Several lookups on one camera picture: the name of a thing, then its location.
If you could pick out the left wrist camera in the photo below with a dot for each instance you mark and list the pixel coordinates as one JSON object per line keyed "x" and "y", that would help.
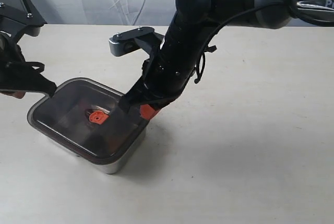
{"x": 16, "y": 22}

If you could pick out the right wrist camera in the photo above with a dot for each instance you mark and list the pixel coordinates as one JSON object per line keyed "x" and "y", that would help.
{"x": 144, "y": 38}

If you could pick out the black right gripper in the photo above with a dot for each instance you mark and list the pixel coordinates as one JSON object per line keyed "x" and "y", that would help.
{"x": 163, "y": 80}

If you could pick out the smoky transparent container lid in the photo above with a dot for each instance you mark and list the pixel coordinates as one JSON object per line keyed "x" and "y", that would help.
{"x": 81, "y": 108}

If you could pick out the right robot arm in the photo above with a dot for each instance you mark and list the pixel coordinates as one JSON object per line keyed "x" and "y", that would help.
{"x": 196, "y": 22}

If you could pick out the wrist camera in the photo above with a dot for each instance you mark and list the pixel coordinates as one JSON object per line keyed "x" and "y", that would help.
{"x": 16, "y": 22}
{"x": 144, "y": 38}

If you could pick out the yellow toy cheese wedge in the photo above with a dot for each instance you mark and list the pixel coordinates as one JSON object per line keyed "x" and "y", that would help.
{"x": 112, "y": 145}

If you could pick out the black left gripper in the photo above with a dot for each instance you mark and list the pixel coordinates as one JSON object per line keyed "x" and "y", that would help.
{"x": 19, "y": 76}

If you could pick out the stainless steel lunch box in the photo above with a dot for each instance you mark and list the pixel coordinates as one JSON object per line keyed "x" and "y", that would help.
{"x": 111, "y": 164}

